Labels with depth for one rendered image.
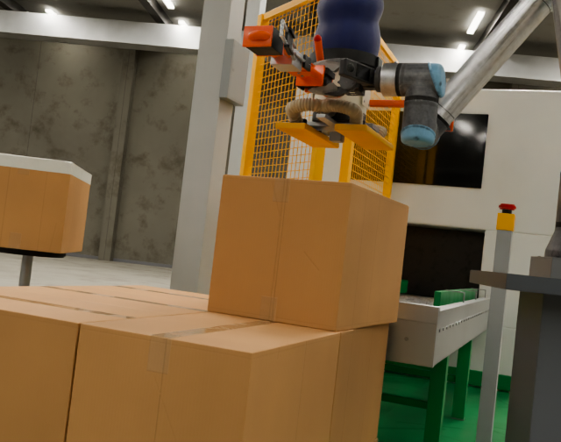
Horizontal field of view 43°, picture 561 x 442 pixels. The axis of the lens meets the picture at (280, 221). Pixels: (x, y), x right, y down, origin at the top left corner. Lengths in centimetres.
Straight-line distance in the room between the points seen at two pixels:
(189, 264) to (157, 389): 219
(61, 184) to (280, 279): 151
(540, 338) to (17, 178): 224
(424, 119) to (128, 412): 104
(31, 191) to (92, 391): 182
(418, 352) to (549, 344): 70
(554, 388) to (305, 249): 73
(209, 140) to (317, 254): 181
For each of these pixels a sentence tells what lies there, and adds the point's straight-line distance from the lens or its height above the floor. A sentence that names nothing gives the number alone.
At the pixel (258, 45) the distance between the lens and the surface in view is 174.
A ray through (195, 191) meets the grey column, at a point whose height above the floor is 99.
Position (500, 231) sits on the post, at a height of 92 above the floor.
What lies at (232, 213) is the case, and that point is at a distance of 206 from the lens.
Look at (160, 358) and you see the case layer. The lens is 147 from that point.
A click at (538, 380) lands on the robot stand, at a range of 199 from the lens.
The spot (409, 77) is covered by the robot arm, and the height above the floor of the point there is 124.
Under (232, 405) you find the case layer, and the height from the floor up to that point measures 44.
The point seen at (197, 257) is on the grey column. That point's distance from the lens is 361.
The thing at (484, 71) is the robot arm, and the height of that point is 130.
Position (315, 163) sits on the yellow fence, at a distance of 349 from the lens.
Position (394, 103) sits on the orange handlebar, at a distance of 230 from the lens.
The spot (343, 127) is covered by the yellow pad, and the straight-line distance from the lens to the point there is 212.
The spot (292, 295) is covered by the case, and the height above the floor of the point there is 62.
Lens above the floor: 74
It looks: 2 degrees up
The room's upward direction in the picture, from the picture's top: 7 degrees clockwise
